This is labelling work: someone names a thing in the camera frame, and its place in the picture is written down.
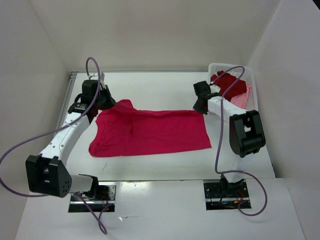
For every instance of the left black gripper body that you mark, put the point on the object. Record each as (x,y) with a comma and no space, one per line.
(104,101)

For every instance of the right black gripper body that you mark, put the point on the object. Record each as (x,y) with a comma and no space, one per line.
(197,107)

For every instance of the magenta t shirt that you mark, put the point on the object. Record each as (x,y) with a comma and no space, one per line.
(125,131)

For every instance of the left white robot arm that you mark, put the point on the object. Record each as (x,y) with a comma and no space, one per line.
(46,172)

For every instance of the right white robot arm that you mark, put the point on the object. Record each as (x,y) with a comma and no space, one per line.
(246,133)

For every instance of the dark red t shirt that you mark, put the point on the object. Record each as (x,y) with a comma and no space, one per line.
(224,81)

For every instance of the light pink t shirt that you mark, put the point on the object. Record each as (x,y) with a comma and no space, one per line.
(242,99)

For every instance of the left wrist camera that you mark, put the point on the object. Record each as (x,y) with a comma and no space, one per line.
(102,76)

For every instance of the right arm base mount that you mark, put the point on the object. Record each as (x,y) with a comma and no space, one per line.
(217,198)

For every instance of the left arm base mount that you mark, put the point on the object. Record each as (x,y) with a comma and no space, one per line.
(105,198)

